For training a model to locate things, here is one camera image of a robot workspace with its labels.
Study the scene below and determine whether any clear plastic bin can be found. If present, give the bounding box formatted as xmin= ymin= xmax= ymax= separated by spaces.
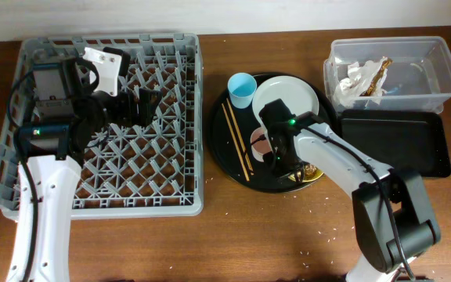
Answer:
xmin=323 ymin=36 xmax=451 ymax=114

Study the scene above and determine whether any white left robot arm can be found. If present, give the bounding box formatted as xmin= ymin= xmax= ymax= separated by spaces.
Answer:
xmin=6 ymin=52 xmax=162 ymax=281

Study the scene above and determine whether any rectangular black tray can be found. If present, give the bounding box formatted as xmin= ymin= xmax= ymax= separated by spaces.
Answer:
xmin=338 ymin=110 xmax=451 ymax=178

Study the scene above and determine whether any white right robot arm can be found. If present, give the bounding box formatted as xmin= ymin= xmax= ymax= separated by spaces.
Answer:
xmin=259 ymin=99 xmax=441 ymax=282

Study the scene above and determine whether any round black tray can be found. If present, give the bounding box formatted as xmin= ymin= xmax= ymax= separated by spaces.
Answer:
xmin=206 ymin=71 xmax=340 ymax=193

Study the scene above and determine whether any brown snack wrapper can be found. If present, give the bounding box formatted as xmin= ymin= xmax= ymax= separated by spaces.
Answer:
xmin=361 ymin=57 xmax=393 ymax=96

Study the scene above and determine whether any pink cup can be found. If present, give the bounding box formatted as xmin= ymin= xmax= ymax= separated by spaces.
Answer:
xmin=251 ymin=127 xmax=272 ymax=162

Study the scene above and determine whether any light blue cup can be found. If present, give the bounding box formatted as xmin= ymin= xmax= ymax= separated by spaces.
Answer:
xmin=227 ymin=73 xmax=258 ymax=109

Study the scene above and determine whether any grey dishwasher rack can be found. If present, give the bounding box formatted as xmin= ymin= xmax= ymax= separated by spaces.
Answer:
xmin=0 ymin=33 xmax=204 ymax=219

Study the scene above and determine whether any crumpled white paper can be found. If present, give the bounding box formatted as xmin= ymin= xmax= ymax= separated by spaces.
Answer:
xmin=331 ymin=57 xmax=388 ymax=108

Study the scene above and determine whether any pale green plate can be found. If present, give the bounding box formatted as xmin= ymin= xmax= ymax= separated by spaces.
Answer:
xmin=252 ymin=75 xmax=319 ymax=129

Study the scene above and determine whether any yellow bowl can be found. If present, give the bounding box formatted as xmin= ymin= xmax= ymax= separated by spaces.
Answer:
xmin=288 ymin=164 xmax=323 ymax=183

